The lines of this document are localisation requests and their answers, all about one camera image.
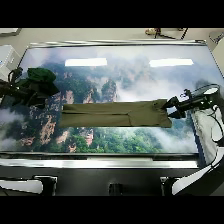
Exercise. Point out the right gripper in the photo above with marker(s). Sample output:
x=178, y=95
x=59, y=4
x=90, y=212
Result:
x=181, y=106

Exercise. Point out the khaki trousers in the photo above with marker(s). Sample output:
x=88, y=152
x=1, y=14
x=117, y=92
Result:
x=100, y=115

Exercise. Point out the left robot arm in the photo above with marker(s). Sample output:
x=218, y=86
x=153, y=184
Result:
x=13, y=91

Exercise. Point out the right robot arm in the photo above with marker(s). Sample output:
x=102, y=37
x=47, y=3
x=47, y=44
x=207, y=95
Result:
x=203, y=101

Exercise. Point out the dark green garment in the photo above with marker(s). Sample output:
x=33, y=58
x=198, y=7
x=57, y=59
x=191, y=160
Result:
x=42, y=80

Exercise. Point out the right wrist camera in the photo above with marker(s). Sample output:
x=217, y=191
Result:
x=187, y=93

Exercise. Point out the silver frame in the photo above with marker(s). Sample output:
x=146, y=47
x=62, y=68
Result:
x=100, y=164

